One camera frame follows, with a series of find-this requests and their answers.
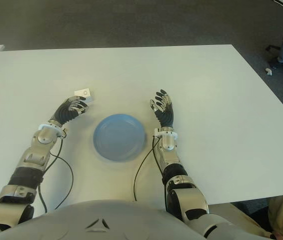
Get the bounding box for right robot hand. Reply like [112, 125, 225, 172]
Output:
[149, 87, 175, 129]

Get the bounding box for grey robot torso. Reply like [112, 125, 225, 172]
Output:
[5, 199, 209, 240]

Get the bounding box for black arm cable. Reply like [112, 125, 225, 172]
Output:
[133, 136, 169, 211]
[37, 136, 74, 213]

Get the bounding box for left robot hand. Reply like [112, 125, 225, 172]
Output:
[49, 96, 90, 126]

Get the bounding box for blue plate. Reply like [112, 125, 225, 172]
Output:
[92, 113, 147, 161]

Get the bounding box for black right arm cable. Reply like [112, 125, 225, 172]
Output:
[133, 136, 169, 211]

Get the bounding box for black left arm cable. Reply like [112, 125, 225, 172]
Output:
[37, 136, 74, 213]

